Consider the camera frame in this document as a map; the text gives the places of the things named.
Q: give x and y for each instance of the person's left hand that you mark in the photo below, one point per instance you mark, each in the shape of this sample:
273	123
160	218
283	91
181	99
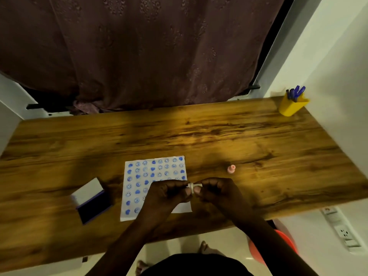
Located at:
161	198

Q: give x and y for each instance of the person's right hand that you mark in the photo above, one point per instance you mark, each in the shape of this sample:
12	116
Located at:
222	195

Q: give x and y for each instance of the person's left fingers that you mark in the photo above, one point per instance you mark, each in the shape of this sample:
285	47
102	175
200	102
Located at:
179	188

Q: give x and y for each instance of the person's right fingers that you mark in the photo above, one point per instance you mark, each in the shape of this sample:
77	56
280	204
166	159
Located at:
208	188

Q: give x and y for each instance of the small white stamp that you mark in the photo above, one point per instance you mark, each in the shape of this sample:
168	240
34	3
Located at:
195	185

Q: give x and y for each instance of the person's right forearm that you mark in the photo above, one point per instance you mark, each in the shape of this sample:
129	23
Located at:
273	247

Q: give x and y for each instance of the person's left forearm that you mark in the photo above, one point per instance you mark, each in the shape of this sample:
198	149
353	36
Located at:
123	250

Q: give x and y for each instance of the small pink stamp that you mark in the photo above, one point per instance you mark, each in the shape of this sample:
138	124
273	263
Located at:
231	168

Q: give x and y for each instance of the white paper with blue stamps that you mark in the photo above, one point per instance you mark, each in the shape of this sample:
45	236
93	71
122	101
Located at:
143	181

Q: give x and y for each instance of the person's right foot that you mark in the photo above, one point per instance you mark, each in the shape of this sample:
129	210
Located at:
208	248

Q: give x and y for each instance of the person's foot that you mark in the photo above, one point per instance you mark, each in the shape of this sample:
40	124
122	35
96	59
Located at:
208	248
141	267

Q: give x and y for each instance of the person's black garment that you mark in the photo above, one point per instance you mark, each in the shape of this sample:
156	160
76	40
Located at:
195	265

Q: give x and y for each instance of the person's left foot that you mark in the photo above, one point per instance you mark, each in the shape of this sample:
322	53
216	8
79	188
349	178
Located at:
141	267

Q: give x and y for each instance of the open blue ink pad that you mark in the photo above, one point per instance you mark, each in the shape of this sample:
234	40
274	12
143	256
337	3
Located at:
90	202

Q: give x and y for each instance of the orange plastic stool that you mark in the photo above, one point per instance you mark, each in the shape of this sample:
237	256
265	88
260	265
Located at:
283	241

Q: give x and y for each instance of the yellow pen holder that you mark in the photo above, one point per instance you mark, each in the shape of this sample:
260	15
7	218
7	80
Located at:
291	107

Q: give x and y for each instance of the white power strip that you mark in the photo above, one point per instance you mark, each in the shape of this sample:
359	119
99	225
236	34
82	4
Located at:
343	231

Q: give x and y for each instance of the brown patterned curtain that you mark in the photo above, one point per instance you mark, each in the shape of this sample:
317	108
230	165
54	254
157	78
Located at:
143	48

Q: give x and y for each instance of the black window bracket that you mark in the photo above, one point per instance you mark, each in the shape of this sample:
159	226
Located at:
252	87
36	106

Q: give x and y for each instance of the white window frame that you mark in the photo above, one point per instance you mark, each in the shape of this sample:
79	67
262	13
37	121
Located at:
280	54

